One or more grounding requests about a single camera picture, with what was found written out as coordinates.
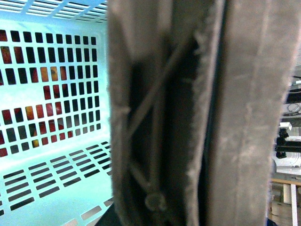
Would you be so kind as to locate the light blue plastic basket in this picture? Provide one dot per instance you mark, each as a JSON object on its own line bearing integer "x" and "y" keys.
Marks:
{"x": 55, "y": 149}

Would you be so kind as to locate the brown basket handle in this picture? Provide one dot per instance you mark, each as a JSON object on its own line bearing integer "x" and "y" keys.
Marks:
{"x": 196, "y": 94}

